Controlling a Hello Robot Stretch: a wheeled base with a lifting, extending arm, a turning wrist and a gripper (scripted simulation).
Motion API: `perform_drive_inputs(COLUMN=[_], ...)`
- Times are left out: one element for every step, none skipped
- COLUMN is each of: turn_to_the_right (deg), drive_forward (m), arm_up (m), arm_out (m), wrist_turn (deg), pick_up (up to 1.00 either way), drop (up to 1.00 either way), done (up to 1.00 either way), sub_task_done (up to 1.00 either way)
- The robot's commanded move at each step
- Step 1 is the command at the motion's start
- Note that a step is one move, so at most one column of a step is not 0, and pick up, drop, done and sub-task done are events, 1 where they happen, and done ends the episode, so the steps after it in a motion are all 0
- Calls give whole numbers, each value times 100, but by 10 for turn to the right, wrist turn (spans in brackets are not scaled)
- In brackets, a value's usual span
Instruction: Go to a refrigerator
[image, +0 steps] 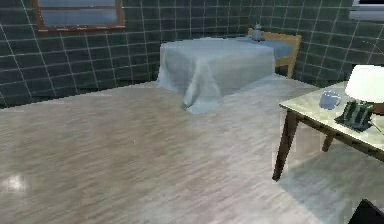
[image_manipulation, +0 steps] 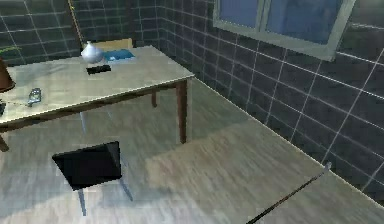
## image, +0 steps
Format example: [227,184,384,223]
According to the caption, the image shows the brown framed window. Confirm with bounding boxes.
[31,0,127,33]

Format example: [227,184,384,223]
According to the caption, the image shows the bed with pale blue cover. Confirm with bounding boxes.
[156,27,303,115]

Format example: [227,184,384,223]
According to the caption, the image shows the black angular object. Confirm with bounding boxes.
[347,198,384,224]

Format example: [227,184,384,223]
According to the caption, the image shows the white shade table lamp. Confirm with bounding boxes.
[344,64,384,116]

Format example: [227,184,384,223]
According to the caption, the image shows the small grey teddy figure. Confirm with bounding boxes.
[250,22,265,42]

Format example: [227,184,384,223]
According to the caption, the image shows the white framed window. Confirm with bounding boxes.
[348,0,384,22]

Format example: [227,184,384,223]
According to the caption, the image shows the brown wooden table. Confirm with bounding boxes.
[271,80,384,183]

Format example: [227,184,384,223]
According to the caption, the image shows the black ribbed rack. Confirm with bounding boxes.
[334,100,375,133]

